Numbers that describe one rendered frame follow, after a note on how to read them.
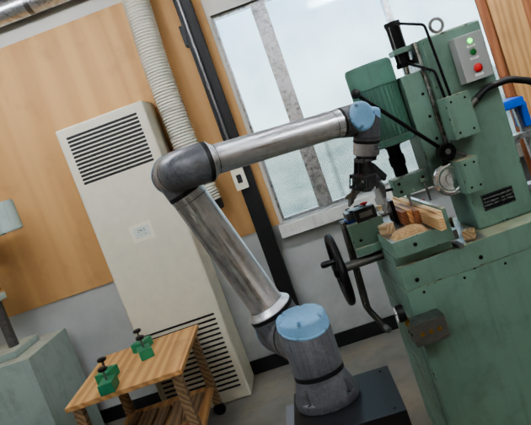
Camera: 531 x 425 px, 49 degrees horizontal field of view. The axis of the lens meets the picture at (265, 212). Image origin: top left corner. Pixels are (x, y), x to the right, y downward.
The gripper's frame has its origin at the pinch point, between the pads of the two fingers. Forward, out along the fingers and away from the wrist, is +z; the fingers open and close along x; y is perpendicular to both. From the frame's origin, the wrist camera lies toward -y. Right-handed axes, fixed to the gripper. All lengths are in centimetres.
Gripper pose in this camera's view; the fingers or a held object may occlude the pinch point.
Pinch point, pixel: (367, 210)
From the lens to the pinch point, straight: 211.7
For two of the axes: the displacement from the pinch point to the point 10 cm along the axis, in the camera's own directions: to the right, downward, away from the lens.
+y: -6.5, 2.3, -7.3
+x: 7.6, 1.6, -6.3
